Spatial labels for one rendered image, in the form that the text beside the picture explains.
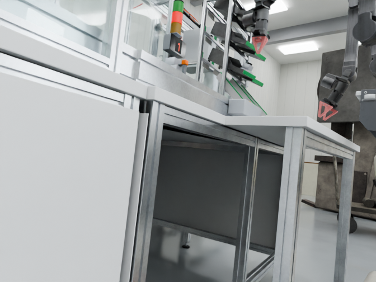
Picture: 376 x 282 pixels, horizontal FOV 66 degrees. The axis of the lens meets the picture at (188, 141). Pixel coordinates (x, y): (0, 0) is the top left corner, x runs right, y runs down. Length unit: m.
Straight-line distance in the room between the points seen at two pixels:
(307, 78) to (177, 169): 10.79
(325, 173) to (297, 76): 7.55
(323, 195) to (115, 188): 5.48
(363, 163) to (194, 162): 3.90
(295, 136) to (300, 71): 12.12
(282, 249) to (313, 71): 12.06
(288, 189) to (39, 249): 0.63
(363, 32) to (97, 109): 0.99
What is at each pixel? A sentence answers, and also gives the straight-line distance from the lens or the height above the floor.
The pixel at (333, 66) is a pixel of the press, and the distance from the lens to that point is 5.84.
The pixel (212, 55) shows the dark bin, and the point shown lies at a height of 1.32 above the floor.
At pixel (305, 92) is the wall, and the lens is 12.64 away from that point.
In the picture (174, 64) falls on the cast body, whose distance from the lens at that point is 1.14.
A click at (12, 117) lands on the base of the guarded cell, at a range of 0.47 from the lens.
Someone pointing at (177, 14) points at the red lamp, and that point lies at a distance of 1.42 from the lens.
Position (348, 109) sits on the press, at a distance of 5.54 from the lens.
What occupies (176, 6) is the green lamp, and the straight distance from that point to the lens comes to 1.44.
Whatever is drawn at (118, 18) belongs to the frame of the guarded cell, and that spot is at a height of 0.98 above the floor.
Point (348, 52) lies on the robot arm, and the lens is 1.73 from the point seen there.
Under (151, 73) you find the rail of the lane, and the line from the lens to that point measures 0.76.
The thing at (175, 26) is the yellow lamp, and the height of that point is 1.29.
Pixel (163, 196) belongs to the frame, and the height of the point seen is 0.36.
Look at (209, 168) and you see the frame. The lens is 2.22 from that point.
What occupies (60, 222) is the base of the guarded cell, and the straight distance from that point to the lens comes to 0.53.
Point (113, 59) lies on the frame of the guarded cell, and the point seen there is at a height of 0.89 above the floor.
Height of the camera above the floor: 0.72
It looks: 3 degrees up
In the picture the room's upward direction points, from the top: 6 degrees clockwise
